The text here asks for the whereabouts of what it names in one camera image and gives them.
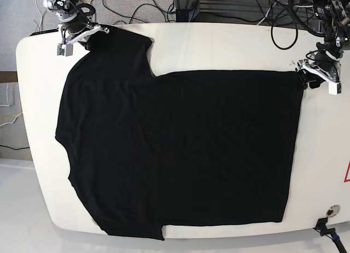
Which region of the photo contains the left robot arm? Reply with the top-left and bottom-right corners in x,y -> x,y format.
296,0 -> 349,95

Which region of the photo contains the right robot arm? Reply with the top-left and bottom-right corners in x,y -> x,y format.
43,0 -> 109,56

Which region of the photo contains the red warning sticker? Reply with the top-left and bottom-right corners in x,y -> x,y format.
344,162 -> 350,183

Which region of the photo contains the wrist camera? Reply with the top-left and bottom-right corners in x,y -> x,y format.
328,83 -> 342,95
57,44 -> 73,57

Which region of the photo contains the aluminium frame post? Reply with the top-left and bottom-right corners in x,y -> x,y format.
173,0 -> 200,22

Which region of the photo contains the black clamp with cable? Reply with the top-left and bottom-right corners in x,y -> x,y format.
313,217 -> 347,253

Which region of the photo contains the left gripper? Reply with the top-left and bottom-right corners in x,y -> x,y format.
295,50 -> 342,90

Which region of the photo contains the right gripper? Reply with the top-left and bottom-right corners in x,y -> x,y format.
57,22 -> 109,50

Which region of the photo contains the right table grommet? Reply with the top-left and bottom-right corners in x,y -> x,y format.
326,205 -> 341,217

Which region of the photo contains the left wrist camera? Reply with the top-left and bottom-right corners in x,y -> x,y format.
328,83 -> 342,95

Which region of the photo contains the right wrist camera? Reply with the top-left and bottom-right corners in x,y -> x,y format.
57,44 -> 73,57

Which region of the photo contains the white cable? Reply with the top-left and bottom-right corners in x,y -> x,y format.
255,0 -> 320,26

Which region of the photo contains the black T-shirt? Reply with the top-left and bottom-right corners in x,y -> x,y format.
55,27 -> 303,240

